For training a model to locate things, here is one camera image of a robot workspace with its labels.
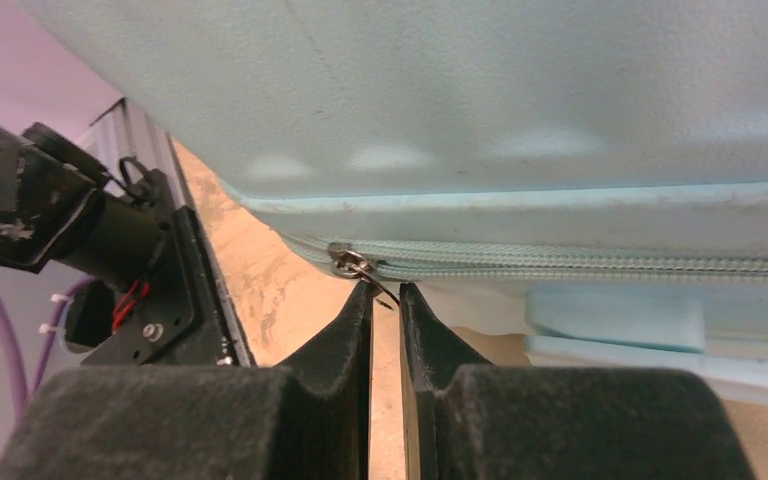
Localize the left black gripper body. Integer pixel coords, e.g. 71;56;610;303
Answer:
0;122;109;273

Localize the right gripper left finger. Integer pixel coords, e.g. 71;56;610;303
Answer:
0;282;373;479

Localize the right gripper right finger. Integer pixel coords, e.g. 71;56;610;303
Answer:
399;283;754;479

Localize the light blue suitcase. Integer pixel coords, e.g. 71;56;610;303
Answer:
24;1;768;405

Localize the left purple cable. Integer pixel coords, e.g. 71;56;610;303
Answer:
0;258;97;425

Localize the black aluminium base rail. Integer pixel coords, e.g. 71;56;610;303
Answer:
60;100;256;367

